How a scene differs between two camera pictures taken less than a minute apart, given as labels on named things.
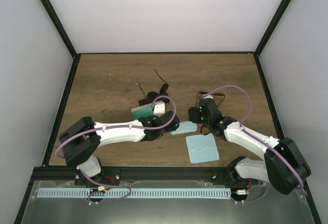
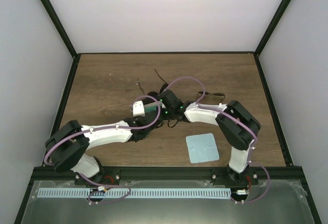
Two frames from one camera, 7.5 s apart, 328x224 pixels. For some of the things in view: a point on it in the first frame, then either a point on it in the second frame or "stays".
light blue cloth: [202, 148] stays
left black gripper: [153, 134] -> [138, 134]
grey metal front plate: [283, 204] stays
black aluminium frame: [284, 175] stays
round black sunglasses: [152, 95] stays
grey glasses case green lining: [142, 111] -> [152, 106]
